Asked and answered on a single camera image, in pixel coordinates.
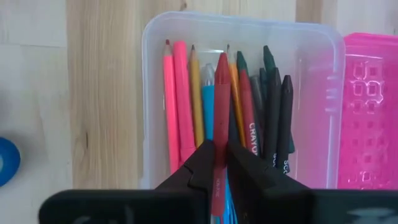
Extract pink highlighter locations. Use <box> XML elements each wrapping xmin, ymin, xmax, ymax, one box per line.
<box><xmin>172</xmin><ymin>40</ymin><xmax>197</xmax><ymax>164</ymax></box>

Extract yellow pencil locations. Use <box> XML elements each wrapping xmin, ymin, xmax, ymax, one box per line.
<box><xmin>188</xmin><ymin>44</ymin><xmax>206</xmax><ymax>149</ymax></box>

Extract red crayon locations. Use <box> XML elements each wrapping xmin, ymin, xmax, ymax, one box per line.
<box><xmin>238</xmin><ymin>68</ymin><xmax>261</xmax><ymax>157</ymax></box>

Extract large pink marker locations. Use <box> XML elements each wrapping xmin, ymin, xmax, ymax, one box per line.
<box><xmin>211</xmin><ymin>52</ymin><xmax>233</xmax><ymax>217</ymax></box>

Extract pink colored pencil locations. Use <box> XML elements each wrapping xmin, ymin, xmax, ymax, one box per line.
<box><xmin>162</xmin><ymin>39</ymin><xmax>181</xmax><ymax>175</ymax></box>

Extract blue handled scissors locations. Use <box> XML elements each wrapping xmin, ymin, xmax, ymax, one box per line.
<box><xmin>0</xmin><ymin>136</ymin><xmax>22</xmax><ymax>187</ymax></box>

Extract grey crayon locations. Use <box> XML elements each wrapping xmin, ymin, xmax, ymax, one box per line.
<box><xmin>249</xmin><ymin>74</ymin><xmax>265</xmax><ymax>131</ymax></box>

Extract blue pen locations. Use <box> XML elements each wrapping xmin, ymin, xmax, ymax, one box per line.
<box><xmin>200</xmin><ymin>63</ymin><xmax>239</xmax><ymax>224</ymax></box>

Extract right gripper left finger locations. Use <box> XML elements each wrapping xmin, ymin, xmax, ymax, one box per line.
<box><xmin>155</xmin><ymin>139</ymin><xmax>216</xmax><ymax>224</ymax></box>

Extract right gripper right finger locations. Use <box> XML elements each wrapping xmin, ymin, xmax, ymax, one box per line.
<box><xmin>226</xmin><ymin>141</ymin><xmax>312</xmax><ymax>224</ymax></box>

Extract clear box with pink lid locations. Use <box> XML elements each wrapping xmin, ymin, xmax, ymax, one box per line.
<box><xmin>141</xmin><ymin>11</ymin><xmax>398</xmax><ymax>190</ymax></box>

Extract black pen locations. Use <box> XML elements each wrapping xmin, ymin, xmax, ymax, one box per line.
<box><xmin>275</xmin><ymin>74</ymin><xmax>295</xmax><ymax>175</ymax></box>
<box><xmin>262</xmin><ymin>67</ymin><xmax>283</xmax><ymax>159</ymax></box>

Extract orange pencil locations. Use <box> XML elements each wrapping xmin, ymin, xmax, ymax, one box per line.
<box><xmin>226</xmin><ymin>43</ymin><xmax>247</xmax><ymax>149</ymax></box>

